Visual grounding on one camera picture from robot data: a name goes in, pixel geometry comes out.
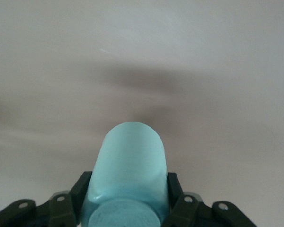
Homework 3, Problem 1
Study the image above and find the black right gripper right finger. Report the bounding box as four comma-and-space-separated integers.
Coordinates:
164, 172, 257, 227

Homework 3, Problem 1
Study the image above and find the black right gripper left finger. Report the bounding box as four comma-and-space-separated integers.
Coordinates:
0, 171, 93, 227

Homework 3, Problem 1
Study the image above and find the mint green plastic cup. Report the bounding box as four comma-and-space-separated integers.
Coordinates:
81, 122, 169, 227

